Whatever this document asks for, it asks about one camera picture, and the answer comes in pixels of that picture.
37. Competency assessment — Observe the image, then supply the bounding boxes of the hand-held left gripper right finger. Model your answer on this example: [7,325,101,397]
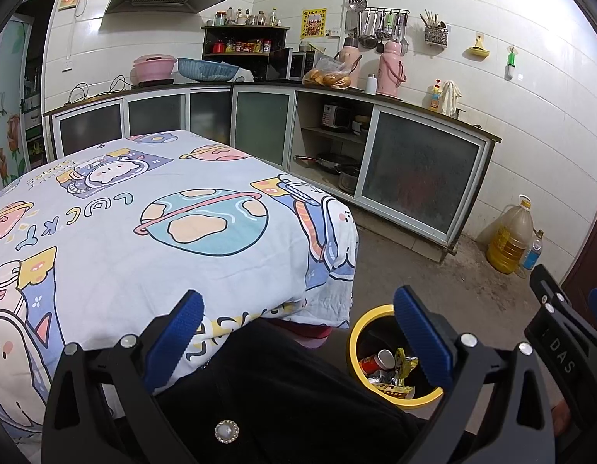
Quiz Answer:
[392,285,555,464]

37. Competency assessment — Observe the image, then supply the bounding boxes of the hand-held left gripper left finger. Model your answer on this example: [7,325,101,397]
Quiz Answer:
[41,289,206,464]

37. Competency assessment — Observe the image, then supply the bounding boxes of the yellow cartoon snack bag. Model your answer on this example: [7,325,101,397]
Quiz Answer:
[392,348,419,380]

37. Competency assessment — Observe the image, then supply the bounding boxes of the red paper cup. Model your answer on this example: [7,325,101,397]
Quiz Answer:
[359,349,396,374]

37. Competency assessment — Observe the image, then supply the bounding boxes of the yellow red snack wrapper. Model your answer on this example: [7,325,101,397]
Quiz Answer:
[376,381,415,400]

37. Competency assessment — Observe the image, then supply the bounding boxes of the silver foil wrapper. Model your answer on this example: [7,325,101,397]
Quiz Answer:
[363,367,396,386]

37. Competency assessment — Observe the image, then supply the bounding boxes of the yellow trash bin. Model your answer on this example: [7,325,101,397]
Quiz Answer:
[347,304,447,409]

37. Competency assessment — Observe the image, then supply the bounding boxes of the blue label water bottle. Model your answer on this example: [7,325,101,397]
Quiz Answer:
[521,229,544,271]

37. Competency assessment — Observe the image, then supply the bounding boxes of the cartoon space printed tablecloth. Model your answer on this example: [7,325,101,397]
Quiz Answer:
[0,130,360,433]

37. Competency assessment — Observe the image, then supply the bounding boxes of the large cooking oil bottle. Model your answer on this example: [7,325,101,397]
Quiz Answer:
[486,194,534,275]

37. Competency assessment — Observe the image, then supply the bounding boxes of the person's black clothing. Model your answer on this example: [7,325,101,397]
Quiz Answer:
[154,319,425,464]

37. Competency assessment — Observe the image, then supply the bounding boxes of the white kitchen base cabinet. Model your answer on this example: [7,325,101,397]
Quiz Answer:
[42,82,502,264]

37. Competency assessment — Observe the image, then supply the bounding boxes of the steel pot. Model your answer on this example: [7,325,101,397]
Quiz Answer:
[338,167,361,194]

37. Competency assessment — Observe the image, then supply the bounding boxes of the black frying pan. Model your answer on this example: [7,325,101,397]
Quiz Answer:
[293,153,345,175]

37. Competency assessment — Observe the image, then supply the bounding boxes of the white hanging cloth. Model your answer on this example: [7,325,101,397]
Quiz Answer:
[441,80,462,116]

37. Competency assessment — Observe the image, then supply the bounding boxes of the flower printed glass door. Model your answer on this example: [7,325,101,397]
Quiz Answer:
[0,14,36,194]

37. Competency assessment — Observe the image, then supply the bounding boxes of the pink thermos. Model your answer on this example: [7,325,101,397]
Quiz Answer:
[378,41,406,97]
[338,36,362,89]

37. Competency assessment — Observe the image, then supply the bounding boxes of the blue plastic basket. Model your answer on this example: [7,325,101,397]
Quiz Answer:
[177,57,237,83]

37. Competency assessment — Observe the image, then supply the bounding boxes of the pink cooking pot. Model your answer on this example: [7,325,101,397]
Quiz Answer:
[134,55,177,82]

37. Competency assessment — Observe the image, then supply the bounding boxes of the clear bag of bread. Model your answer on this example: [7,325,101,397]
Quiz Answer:
[302,55,352,90]

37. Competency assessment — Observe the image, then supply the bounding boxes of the black microwave oven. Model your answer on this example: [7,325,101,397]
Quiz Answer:
[266,47,314,82]

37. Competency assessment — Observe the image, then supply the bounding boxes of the pink thermos left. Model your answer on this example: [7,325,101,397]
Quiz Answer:
[338,36,362,89]

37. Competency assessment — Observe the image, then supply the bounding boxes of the row of seasoning jars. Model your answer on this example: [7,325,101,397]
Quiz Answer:
[212,39,271,55]

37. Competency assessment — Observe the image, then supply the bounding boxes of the row of hanging kitchen utensils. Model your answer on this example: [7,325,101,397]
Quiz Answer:
[347,0,409,54]

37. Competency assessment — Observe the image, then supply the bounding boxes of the dark wooden shelf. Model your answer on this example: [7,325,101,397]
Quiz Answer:
[202,25,290,83]

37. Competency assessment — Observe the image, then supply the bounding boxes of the row of glass bottles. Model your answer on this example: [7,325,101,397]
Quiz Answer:
[212,7,282,27]

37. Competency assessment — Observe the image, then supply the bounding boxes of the black cables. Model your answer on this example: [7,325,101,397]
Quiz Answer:
[64,75,135,104]

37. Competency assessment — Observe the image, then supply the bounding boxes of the wall chopstick holder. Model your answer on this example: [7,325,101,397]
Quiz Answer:
[421,9,449,45]

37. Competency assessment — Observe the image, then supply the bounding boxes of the yellow wall poster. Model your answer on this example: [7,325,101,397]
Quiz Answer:
[301,8,327,39]

